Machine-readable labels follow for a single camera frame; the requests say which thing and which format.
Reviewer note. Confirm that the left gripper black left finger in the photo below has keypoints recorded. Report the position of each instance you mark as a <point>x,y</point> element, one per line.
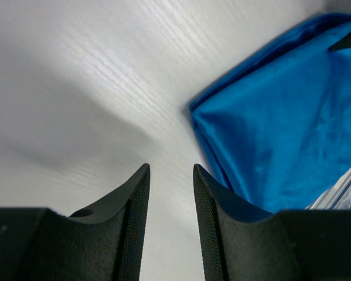
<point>102,241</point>

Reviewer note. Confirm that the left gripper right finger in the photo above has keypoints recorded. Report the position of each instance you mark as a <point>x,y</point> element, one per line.
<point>240,241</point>

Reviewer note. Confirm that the blue cloth napkin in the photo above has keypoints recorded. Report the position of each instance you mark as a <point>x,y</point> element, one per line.
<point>276,129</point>

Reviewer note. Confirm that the aluminium front rail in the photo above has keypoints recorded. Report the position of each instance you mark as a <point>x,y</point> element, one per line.
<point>337,197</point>

